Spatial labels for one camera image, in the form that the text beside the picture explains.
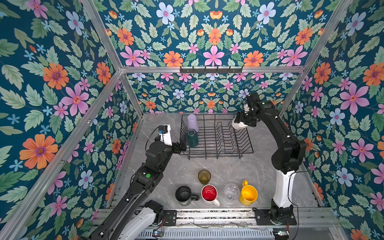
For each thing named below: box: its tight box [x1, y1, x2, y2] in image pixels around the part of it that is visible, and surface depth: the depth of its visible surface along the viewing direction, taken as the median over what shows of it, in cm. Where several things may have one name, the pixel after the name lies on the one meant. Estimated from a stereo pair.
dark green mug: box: [186, 129, 199, 148], surface depth 95 cm
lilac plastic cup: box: [187, 114, 199, 133], surface depth 100 cm
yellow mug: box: [239, 180, 258, 206], surface depth 78 cm
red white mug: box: [201, 184, 221, 207], surface depth 77 cm
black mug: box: [175, 186, 200, 202], surface depth 78 cm
